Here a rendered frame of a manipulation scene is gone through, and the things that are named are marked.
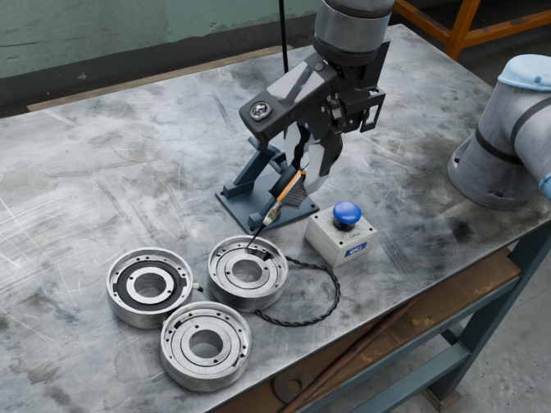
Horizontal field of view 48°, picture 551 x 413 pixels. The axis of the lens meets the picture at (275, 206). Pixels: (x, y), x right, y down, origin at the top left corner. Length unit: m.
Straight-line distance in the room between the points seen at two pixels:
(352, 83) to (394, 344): 0.57
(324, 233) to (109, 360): 0.33
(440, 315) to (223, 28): 1.86
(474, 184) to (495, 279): 0.33
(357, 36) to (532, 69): 0.40
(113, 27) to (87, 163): 1.55
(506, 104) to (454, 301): 0.43
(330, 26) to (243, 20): 2.17
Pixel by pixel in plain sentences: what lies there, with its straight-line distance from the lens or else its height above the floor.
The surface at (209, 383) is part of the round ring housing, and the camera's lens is 0.72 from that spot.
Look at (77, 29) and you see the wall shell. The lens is 2.47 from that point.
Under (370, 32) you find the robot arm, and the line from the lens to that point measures 0.67.
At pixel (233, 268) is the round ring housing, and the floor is 0.82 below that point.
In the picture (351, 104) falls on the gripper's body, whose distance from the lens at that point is 0.72.
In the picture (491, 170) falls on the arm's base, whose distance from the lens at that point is 1.06.
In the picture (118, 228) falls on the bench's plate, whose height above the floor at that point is 0.80.
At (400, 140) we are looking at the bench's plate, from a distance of 1.16.
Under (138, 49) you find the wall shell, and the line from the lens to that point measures 2.62.
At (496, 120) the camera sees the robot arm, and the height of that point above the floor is 0.94.
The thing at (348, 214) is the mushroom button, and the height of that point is 0.87.
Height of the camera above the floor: 1.46
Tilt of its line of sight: 43 degrees down
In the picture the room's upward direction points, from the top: 12 degrees clockwise
